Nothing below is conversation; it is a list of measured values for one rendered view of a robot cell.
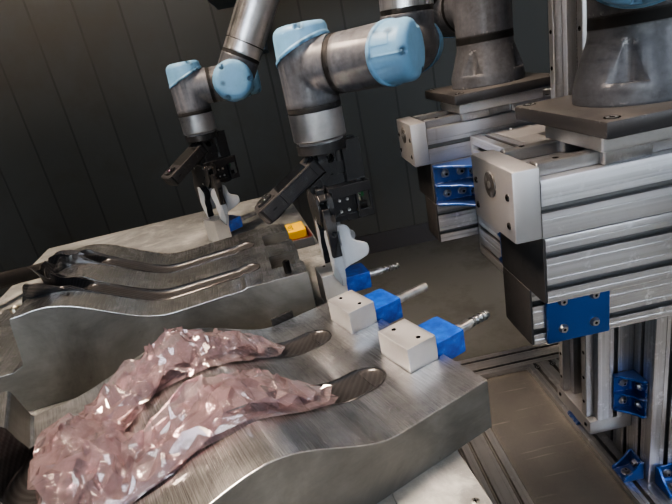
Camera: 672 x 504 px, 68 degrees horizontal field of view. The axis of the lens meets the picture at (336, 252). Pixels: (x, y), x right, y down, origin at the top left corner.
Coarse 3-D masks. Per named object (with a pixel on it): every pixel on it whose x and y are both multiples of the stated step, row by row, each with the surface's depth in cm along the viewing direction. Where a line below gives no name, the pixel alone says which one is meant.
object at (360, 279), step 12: (324, 264) 79; (360, 264) 80; (396, 264) 80; (324, 276) 75; (348, 276) 77; (360, 276) 77; (372, 276) 79; (324, 288) 76; (336, 288) 76; (348, 288) 77; (360, 288) 78; (324, 300) 78
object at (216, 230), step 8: (216, 216) 120; (232, 216) 122; (240, 216) 122; (248, 216) 125; (208, 224) 119; (216, 224) 117; (224, 224) 118; (232, 224) 120; (240, 224) 122; (208, 232) 120; (216, 232) 117; (224, 232) 119; (216, 240) 119
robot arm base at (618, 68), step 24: (600, 24) 58; (624, 24) 56; (648, 24) 55; (600, 48) 58; (624, 48) 56; (648, 48) 55; (576, 72) 64; (600, 72) 58; (624, 72) 57; (648, 72) 55; (576, 96) 63; (600, 96) 59; (624, 96) 57; (648, 96) 56
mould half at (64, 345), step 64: (128, 256) 84; (192, 256) 86; (256, 256) 78; (0, 320) 82; (64, 320) 63; (128, 320) 65; (192, 320) 67; (256, 320) 69; (0, 384) 64; (64, 384) 66
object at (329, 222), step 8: (320, 208) 71; (328, 216) 70; (328, 224) 70; (336, 224) 70; (328, 232) 70; (336, 232) 70; (328, 240) 71; (336, 240) 71; (336, 248) 72; (336, 256) 72
